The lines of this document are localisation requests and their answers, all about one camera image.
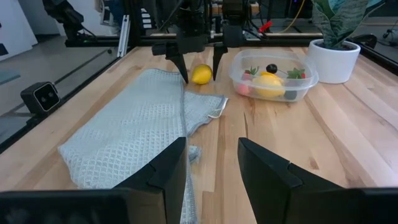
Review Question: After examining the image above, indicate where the small red strawberry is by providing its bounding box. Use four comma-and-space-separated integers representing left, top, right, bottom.
286, 67, 307, 80

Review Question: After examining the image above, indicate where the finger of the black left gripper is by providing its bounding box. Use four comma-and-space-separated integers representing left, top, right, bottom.
165, 46, 190, 85
212, 45, 229, 82

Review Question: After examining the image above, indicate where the grey waffle-weave towel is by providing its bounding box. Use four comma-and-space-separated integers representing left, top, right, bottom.
58, 68, 229, 224

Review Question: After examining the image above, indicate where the silver aluminium bar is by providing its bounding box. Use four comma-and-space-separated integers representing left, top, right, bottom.
117, 14, 131, 58

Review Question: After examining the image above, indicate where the yellow lemon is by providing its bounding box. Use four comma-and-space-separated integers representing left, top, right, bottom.
191, 63, 214, 85
252, 71, 286, 98

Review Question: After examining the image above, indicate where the yellow cable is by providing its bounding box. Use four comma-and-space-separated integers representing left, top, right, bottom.
279, 0, 308, 34

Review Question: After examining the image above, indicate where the dark purple plum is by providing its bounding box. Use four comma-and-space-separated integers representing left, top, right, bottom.
266, 63, 289, 76

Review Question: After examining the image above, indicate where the snake plant in white pot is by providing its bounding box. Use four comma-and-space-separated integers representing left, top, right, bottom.
306, 0, 386, 85

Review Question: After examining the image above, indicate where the clear plastic tupperware container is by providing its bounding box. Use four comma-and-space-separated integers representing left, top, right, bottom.
228, 49, 320, 103

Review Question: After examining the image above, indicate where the black table-level camera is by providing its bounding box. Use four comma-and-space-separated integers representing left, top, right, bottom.
19, 81, 62, 116

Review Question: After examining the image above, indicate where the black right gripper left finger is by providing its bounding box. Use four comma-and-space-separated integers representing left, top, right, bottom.
113, 136, 188, 224

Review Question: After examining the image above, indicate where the black equipment stand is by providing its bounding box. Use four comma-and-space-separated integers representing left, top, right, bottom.
42, 0, 98, 47

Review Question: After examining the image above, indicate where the red strawberry with long stem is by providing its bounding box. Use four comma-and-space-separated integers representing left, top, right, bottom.
243, 65, 260, 81

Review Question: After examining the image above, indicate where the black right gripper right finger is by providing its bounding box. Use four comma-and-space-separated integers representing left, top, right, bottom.
237, 137, 343, 224

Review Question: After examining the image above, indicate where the red clamp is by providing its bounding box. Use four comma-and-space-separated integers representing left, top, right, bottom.
258, 19, 274, 34

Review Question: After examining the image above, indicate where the pink round fruit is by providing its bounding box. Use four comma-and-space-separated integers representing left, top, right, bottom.
237, 83, 251, 96

